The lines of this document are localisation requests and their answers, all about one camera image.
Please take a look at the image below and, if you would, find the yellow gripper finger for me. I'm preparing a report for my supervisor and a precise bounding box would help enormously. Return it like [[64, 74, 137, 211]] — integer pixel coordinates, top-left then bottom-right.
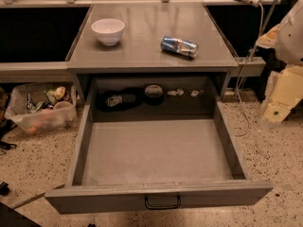
[[256, 24, 280, 49], [258, 65, 303, 129]]

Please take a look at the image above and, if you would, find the blue silver redbull can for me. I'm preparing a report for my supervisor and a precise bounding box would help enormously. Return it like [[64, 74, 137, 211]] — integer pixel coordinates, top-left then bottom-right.
[[160, 36, 199, 59]]

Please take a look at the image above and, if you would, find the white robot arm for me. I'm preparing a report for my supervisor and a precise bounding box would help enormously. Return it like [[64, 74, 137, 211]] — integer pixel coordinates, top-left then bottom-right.
[[257, 0, 303, 128]]

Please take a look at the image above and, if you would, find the grey open top drawer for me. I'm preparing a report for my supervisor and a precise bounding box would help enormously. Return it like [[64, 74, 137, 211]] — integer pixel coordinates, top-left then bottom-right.
[[45, 76, 273, 214]]

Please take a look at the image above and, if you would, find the crumpled white paper right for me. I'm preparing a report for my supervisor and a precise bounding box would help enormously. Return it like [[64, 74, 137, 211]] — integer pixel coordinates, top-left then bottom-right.
[[190, 90, 204, 97]]

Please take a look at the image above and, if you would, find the crumpled white paper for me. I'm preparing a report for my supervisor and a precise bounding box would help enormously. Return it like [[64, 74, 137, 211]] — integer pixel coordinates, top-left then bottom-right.
[[167, 88, 184, 96], [190, 90, 204, 97]]

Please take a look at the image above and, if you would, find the crumpled white paper left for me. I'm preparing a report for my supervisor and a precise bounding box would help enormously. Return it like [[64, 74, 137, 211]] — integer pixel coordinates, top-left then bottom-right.
[[167, 88, 184, 96]]

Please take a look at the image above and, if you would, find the black tape roll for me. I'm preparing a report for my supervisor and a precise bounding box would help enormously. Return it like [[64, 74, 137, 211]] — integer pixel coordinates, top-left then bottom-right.
[[144, 84, 164, 106]]

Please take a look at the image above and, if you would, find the grey cabinet counter unit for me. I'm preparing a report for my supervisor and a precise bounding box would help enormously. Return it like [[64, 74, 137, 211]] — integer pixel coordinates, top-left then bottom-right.
[[66, 2, 238, 100]]

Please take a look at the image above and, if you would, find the white ceramic bowl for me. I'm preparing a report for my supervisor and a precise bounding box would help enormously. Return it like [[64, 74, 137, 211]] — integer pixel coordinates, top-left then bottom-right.
[[91, 19, 125, 45]]

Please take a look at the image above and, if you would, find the black cloth with label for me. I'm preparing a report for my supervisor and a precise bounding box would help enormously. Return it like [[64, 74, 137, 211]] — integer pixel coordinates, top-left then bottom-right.
[[96, 88, 144, 112]]

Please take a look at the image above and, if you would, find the clear plastic storage bin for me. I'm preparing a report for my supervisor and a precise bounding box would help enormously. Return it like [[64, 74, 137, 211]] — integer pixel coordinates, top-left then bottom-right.
[[5, 82, 77, 134]]

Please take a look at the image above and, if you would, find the white hanging cable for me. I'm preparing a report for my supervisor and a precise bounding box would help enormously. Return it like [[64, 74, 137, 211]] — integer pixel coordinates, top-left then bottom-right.
[[234, 2, 265, 137]]

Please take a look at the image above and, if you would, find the black drawer handle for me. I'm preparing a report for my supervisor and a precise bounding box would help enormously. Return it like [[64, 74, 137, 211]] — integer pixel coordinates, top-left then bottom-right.
[[144, 196, 181, 210]]

